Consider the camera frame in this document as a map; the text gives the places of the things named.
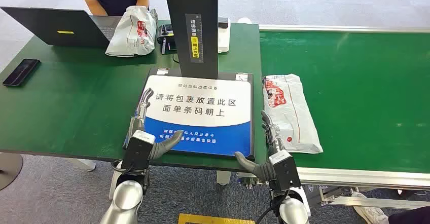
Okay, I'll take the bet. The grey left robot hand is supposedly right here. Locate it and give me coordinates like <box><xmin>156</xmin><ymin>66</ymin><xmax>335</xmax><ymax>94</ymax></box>
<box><xmin>123</xmin><ymin>87</ymin><xmax>185</xmax><ymax>161</ymax></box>

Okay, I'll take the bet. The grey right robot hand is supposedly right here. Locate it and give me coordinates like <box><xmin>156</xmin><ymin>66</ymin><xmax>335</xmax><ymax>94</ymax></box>
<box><xmin>234</xmin><ymin>110</ymin><xmax>286</xmax><ymax>183</ymax></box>

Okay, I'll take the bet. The white courier bag red print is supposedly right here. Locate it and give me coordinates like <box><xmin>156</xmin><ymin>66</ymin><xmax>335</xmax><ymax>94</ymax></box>
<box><xmin>262</xmin><ymin>74</ymin><xmax>324</xmax><ymax>155</ymax></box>
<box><xmin>105</xmin><ymin>5</ymin><xmax>158</xmax><ymax>58</ymax></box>

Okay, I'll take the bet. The white table leg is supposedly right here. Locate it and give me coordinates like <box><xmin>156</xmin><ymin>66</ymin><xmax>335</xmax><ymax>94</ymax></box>
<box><xmin>217</xmin><ymin>170</ymin><xmax>232</xmax><ymax>186</ymax></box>
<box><xmin>65</xmin><ymin>158</ymin><xmax>97</xmax><ymax>172</ymax></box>

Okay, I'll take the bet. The blue white scale platform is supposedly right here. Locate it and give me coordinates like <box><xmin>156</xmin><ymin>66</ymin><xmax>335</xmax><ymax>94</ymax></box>
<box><xmin>123</xmin><ymin>68</ymin><xmax>255</xmax><ymax>161</ymax></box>

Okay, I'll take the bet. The black handheld controller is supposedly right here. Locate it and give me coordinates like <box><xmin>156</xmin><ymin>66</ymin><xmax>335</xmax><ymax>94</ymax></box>
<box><xmin>156</xmin><ymin>23</ymin><xmax>175</xmax><ymax>45</ymax></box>

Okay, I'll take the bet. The white shoe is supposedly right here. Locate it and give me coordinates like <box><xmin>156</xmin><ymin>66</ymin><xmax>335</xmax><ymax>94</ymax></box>
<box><xmin>351</xmin><ymin>192</ymin><xmax>390</xmax><ymax>224</ymax></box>

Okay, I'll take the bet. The green belt conveyor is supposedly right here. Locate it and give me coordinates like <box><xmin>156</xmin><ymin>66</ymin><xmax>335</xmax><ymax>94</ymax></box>
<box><xmin>236</xmin><ymin>24</ymin><xmax>430</xmax><ymax>210</ymax></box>

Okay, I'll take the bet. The white power strip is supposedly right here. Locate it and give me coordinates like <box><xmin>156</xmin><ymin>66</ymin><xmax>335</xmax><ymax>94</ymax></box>
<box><xmin>218</xmin><ymin>17</ymin><xmax>232</xmax><ymax>54</ymax></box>

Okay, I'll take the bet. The black scale column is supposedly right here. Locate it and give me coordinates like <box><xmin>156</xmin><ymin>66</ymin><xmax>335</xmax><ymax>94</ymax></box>
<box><xmin>163</xmin><ymin>0</ymin><xmax>219</xmax><ymax>80</ymax></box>

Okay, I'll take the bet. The person's leg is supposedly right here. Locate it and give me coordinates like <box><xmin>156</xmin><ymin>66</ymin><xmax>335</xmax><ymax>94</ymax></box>
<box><xmin>389</xmin><ymin>206</ymin><xmax>430</xmax><ymax>224</ymax></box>

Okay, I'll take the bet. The black smartphone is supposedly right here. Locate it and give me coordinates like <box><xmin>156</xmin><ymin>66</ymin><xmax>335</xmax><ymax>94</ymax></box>
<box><xmin>2</xmin><ymin>58</ymin><xmax>41</xmax><ymax>88</ymax></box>

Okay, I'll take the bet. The black laptop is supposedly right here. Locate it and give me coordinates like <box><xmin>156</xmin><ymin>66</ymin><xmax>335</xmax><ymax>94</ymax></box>
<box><xmin>0</xmin><ymin>6</ymin><xmax>123</xmax><ymax>48</ymax></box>

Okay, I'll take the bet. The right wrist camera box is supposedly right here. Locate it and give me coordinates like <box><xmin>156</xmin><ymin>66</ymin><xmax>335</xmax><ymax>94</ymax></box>
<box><xmin>268</xmin><ymin>150</ymin><xmax>302</xmax><ymax>194</ymax></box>

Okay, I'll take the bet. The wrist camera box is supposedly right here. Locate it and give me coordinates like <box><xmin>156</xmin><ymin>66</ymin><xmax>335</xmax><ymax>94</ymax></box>
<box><xmin>268</xmin><ymin>150</ymin><xmax>302</xmax><ymax>194</ymax></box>
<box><xmin>121</xmin><ymin>130</ymin><xmax>156</xmax><ymax>171</ymax></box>

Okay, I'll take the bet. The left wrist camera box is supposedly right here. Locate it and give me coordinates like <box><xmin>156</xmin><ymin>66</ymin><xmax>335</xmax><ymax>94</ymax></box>
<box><xmin>121</xmin><ymin>130</ymin><xmax>156</xmax><ymax>171</ymax></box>

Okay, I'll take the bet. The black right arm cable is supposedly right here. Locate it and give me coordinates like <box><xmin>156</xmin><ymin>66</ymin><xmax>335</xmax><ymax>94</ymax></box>
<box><xmin>259</xmin><ymin>190</ymin><xmax>290</xmax><ymax>224</ymax></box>

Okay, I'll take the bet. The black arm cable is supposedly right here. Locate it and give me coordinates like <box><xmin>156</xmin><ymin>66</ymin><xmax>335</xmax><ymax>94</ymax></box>
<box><xmin>259</xmin><ymin>190</ymin><xmax>290</xmax><ymax>224</ymax></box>
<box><xmin>111</xmin><ymin>160</ymin><xmax>135</xmax><ymax>177</ymax></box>

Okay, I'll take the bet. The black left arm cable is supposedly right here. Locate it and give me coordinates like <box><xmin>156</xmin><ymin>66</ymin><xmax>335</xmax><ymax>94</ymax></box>
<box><xmin>111</xmin><ymin>160</ymin><xmax>135</xmax><ymax>177</ymax></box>

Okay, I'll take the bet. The grey round pedestal base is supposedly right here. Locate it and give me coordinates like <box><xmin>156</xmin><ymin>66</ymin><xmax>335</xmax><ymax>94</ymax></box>
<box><xmin>0</xmin><ymin>153</ymin><xmax>23</xmax><ymax>191</ymax></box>

